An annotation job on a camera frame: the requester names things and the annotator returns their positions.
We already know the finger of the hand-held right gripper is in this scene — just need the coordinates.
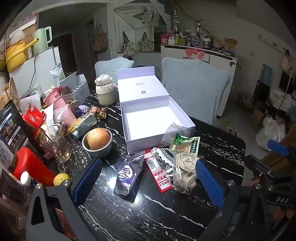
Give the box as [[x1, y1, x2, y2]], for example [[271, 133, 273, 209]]
[[245, 155, 278, 179], [268, 139, 291, 158]]

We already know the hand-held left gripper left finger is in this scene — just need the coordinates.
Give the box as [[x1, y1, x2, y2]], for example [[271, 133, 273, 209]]
[[26, 158, 102, 241]]

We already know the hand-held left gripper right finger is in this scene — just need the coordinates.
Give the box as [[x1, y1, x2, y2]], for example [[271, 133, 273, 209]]
[[195, 159, 281, 241]]

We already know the clear bag of white cord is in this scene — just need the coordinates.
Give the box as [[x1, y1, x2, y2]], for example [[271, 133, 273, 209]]
[[172, 153, 202, 194]]

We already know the purple silver snack packet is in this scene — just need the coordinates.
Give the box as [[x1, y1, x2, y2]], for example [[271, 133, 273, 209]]
[[113, 154, 145, 198]]

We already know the green printed packet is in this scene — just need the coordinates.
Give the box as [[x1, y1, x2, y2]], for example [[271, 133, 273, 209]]
[[169, 133, 201, 156]]

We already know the long red packet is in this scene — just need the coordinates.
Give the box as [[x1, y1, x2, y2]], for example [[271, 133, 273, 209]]
[[144, 148, 175, 193]]

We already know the black white checked cloth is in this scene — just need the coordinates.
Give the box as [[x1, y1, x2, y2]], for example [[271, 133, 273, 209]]
[[153, 147, 176, 174]]

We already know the clear zip bag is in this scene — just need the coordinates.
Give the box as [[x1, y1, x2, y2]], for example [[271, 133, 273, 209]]
[[159, 123, 194, 147]]

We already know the white gift box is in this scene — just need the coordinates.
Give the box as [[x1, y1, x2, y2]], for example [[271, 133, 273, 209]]
[[116, 66, 196, 155]]

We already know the white plastic bag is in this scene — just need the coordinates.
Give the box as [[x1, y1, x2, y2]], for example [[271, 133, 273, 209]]
[[255, 116, 286, 151]]

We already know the small yellow ball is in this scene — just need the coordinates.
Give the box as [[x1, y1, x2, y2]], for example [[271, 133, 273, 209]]
[[54, 173, 71, 186]]

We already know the steel bowl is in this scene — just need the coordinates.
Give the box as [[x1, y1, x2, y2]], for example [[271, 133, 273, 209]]
[[82, 128, 113, 158]]

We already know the round yellow-brown fruit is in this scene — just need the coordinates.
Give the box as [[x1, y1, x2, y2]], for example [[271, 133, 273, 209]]
[[86, 128, 111, 150]]

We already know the glass mug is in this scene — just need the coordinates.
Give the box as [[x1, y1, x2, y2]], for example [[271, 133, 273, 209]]
[[38, 124, 73, 163]]

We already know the silver snack bag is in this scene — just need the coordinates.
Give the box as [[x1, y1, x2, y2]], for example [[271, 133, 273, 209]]
[[67, 113, 97, 139]]

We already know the red squeeze bottle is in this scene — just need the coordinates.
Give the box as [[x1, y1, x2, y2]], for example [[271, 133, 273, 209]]
[[13, 147, 57, 187]]

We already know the colourful snack wrapper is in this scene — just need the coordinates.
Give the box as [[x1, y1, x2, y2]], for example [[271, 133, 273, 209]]
[[89, 106, 108, 119]]

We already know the purple wrapped candy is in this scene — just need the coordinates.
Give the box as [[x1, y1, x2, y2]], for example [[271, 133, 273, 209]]
[[75, 105, 90, 117]]

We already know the pink paper cup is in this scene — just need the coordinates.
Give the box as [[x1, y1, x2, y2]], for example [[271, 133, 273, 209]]
[[44, 88, 77, 126]]

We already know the red snack packet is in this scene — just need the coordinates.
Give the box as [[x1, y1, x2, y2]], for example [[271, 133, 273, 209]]
[[22, 103, 45, 128]]

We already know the pink hanging bag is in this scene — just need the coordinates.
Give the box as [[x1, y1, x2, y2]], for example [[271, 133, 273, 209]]
[[279, 50, 294, 71]]

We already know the cream kettle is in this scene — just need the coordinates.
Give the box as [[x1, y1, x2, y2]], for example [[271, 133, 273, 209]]
[[94, 74, 119, 106]]

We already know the black pouch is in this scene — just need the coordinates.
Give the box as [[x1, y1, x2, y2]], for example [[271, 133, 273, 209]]
[[0, 100, 31, 163]]

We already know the white cardboard box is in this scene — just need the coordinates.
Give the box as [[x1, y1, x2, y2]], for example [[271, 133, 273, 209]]
[[60, 72, 90, 107]]

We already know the chair with leaf-pattern cover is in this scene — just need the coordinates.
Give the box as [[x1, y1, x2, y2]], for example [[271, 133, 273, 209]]
[[161, 57, 231, 126], [95, 57, 134, 80]]

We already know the white cabinet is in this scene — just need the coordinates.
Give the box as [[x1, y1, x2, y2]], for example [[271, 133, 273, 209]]
[[161, 44, 238, 117]]

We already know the green white pouch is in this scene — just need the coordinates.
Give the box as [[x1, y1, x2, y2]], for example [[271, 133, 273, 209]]
[[50, 62, 66, 87]]

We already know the brown cardboard box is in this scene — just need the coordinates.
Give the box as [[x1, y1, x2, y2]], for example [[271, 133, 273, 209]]
[[224, 38, 238, 55]]

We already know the white fridge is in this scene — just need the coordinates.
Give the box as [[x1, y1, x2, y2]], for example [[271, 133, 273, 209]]
[[9, 46, 62, 99]]

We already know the pink cloth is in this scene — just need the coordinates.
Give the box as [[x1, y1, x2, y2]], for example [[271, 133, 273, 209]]
[[184, 48, 205, 61]]

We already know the brown tote bag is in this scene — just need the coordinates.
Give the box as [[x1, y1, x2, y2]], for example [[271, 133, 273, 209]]
[[92, 23, 108, 52]]

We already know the row of bottles and jars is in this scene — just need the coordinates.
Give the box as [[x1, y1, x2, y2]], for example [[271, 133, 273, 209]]
[[162, 23, 214, 48]]

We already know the beige tote bag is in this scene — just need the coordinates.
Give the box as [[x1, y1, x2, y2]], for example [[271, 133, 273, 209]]
[[121, 31, 137, 56], [138, 32, 155, 52]]

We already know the yellow pot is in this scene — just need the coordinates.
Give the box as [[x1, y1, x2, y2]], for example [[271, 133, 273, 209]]
[[4, 38, 38, 73]]

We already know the pale green electric kettle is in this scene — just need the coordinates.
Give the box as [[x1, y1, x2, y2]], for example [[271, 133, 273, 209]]
[[32, 26, 52, 55]]

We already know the pale hanging bag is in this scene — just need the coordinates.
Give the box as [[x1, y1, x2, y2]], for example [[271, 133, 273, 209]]
[[133, 7, 154, 24]]

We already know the black power cord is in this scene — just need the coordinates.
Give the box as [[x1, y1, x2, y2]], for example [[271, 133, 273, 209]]
[[29, 53, 38, 91]]

